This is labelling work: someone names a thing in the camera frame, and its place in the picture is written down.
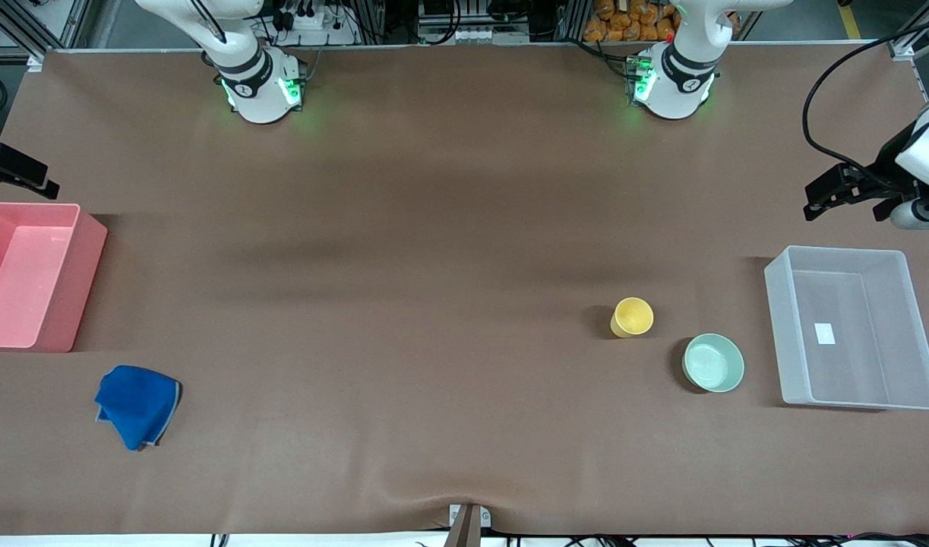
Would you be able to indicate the aluminium frame post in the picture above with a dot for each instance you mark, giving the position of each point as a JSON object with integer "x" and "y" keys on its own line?
{"x": 31, "y": 30}
{"x": 916, "y": 34}

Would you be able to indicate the white paper label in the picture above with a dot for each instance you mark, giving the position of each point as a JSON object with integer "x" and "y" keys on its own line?
{"x": 824, "y": 333}

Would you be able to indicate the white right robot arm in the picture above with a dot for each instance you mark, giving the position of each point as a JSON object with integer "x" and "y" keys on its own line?
{"x": 255, "y": 83}

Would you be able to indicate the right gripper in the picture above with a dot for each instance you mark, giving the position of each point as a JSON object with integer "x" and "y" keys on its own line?
{"x": 8, "y": 166}

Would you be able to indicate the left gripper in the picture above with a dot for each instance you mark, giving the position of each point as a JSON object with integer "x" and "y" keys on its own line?
{"x": 885, "y": 169}

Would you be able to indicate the blue microfibre cloth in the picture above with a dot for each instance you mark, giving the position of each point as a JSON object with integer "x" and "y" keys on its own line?
{"x": 134, "y": 403}

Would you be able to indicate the orange packaged goods pile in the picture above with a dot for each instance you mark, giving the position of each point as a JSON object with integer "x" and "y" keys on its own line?
{"x": 631, "y": 19}

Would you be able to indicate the brown table cover mat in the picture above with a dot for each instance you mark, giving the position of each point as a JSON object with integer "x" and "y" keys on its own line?
{"x": 434, "y": 304}

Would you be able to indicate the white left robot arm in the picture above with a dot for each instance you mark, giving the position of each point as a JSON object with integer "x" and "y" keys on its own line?
{"x": 680, "y": 83}

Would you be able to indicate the white power strip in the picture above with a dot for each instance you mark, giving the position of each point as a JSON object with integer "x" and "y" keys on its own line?
{"x": 312, "y": 23}

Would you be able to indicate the clear plastic bin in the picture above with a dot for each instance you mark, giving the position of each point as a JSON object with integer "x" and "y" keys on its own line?
{"x": 851, "y": 365}

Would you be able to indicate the pink plastic bin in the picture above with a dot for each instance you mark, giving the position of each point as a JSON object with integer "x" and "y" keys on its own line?
{"x": 23, "y": 281}

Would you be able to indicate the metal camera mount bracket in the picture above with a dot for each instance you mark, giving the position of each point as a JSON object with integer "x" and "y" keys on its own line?
{"x": 468, "y": 524}

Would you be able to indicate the pale green bowl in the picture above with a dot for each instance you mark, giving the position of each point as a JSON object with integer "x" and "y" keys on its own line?
{"x": 713, "y": 363}

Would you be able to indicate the yellow cup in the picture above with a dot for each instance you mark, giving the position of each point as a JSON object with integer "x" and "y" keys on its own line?
{"x": 633, "y": 317}

